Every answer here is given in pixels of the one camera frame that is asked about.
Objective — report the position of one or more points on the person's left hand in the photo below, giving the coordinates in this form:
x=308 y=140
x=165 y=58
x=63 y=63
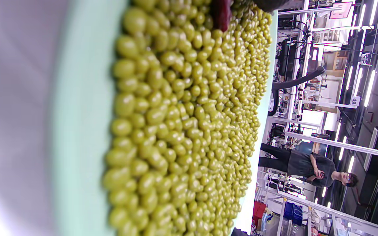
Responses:
x=240 y=232

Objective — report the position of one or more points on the person's right hand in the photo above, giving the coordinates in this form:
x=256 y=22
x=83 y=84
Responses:
x=271 y=5

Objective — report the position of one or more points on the cluster of dark red cranberries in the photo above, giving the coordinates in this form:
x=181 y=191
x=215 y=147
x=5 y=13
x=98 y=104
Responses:
x=221 y=14

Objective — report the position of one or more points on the light green plate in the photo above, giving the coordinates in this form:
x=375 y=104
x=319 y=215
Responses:
x=84 y=131

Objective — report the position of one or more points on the metal shelf rack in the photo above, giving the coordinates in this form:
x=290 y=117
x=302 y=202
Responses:
x=294 y=213

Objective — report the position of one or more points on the small pink screen monitor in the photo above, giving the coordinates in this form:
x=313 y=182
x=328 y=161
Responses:
x=341 y=9

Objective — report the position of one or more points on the black office chair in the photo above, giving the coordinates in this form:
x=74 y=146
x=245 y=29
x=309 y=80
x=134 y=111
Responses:
x=287 y=83

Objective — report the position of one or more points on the pile of green beans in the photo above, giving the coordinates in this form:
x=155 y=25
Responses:
x=182 y=131

